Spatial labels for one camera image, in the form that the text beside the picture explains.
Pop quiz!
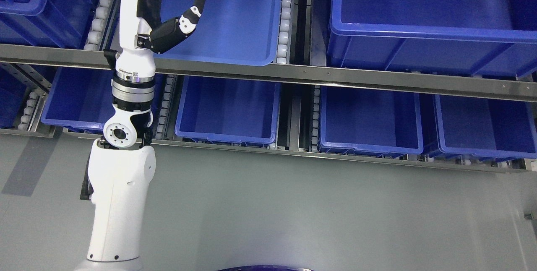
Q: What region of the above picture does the blue bin lower far left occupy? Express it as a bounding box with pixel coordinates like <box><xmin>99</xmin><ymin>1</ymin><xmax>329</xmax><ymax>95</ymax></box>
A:
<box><xmin>0</xmin><ymin>64</ymin><xmax>35</xmax><ymax>130</ymax></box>

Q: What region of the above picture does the large blue bin upper right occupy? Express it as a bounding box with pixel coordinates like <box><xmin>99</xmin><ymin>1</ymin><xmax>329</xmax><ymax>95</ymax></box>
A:
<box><xmin>326</xmin><ymin>0</ymin><xmax>537</xmax><ymax>77</ymax></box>

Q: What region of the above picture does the blue robot base edge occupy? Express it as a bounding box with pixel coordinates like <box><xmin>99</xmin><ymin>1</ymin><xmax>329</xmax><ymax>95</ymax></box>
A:
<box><xmin>220</xmin><ymin>265</ymin><xmax>311</xmax><ymax>271</ymax></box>

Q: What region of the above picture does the blue bin upper left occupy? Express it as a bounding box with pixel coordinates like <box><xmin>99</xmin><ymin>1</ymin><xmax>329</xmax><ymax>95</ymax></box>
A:
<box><xmin>0</xmin><ymin>0</ymin><xmax>98</xmax><ymax>49</ymax></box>

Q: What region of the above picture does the metal shelf rack frame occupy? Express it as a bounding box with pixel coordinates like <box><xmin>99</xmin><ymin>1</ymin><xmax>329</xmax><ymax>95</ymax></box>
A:
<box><xmin>0</xmin><ymin>0</ymin><xmax>537</xmax><ymax>174</ymax></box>

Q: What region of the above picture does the blue bin behind arm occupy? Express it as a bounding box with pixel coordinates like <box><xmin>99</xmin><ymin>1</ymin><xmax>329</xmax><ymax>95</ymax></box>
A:
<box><xmin>41</xmin><ymin>67</ymin><xmax>165</xmax><ymax>134</ymax></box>

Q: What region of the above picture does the blue bin lower right middle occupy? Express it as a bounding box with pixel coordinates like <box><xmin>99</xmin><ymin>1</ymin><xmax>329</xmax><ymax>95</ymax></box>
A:
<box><xmin>317</xmin><ymin>87</ymin><xmax>424</xmax><ymax>158</ymax></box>

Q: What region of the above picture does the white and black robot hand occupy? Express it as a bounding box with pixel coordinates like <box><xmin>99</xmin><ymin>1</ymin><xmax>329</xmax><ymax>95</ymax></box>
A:
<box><xmin>115</xmin><ymin>0</ymin><xmax>206</xmax><ymax>83</ymax></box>

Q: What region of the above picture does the shallow blue tray bin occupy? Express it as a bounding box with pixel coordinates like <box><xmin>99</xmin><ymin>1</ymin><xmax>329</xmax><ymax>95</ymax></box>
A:
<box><xmin>159</xmin><ymin>0</ymin><xmax>282</xmax><ymax>66</ymax></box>

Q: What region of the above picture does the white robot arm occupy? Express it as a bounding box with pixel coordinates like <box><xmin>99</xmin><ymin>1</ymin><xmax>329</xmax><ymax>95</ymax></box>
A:
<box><xmin>76</xmin><ymin>49</ymin><xmax>156</xmax><ymax>271</ymax></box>

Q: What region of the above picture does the blue bin lower far right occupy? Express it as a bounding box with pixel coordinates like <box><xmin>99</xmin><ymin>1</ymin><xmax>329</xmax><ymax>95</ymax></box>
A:
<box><xmin>420</xmin><ymin>94</ymin><xmax>536</xmax><ymax>162</ymax></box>

